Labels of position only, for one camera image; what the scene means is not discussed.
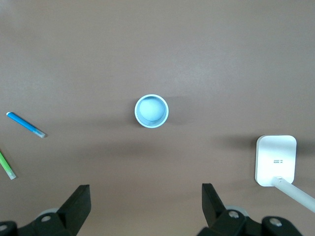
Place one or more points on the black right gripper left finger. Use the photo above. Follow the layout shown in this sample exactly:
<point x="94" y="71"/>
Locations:
<point x="73" y="209"/>

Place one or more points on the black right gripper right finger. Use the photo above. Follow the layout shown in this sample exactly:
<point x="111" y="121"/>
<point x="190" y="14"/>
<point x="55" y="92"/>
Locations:
<point x="214" y="211"/>

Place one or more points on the blue marker pen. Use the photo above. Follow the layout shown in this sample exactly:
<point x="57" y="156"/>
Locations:
<point x="22" y="121"/>

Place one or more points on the green marker pen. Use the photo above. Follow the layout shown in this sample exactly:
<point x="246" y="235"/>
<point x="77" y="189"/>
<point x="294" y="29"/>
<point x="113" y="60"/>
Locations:
<point x="5" y="163"/>

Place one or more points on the white desk lamp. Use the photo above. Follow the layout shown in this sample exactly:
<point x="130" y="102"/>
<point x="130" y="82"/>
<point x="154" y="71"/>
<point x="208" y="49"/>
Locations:
<point x="275" y="152"/>

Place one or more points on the light blue plastic cup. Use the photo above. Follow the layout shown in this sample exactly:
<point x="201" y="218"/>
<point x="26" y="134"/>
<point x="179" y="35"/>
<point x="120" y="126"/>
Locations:
<point x="151" y="110"/>

